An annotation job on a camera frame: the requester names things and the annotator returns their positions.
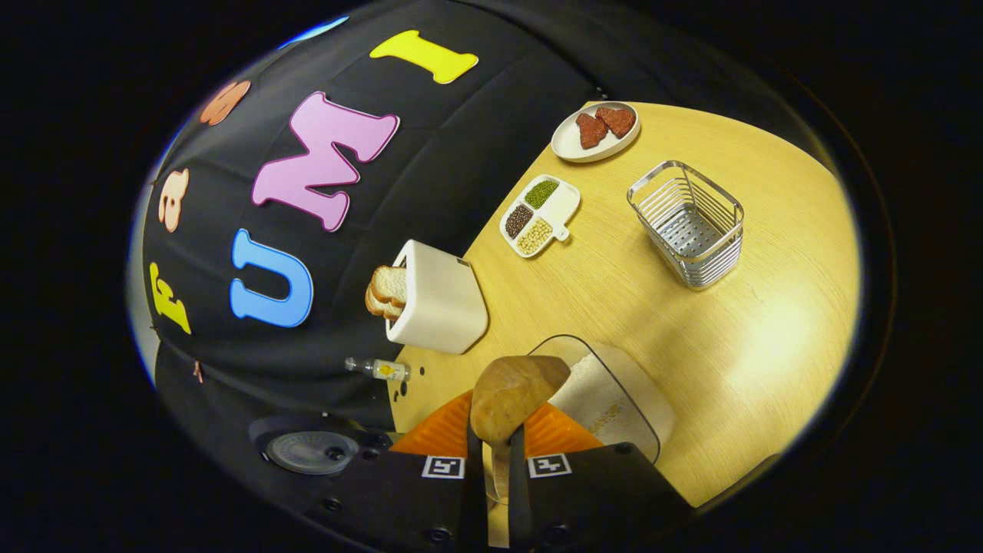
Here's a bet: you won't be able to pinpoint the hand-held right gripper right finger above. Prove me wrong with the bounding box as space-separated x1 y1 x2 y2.
507 403 696 550

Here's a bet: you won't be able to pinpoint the metal wire chopstick holder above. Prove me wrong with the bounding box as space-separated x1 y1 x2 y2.
627 160 745 290

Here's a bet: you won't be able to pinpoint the round white plate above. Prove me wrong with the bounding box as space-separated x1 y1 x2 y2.
551 101 641 164

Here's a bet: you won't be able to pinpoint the dark grey rice cooker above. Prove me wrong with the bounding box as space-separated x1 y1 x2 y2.
250 413 394 478

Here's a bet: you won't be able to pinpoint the small glass bottle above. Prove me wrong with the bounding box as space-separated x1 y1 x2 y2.
344 356 412 382

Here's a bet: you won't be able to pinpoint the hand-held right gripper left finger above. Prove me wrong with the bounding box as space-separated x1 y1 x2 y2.
303 390 488 550

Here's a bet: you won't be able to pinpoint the white toaster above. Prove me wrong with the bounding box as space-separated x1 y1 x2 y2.
384 239 489 355

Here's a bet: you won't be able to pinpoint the white box with clear lid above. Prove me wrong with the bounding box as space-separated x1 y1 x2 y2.
528 334 677 465

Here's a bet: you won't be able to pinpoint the pale yellow soybeans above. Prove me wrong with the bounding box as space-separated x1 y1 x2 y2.
516 218 553 255

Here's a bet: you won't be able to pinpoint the white divided dish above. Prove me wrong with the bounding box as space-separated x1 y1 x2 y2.
499 174 581 259

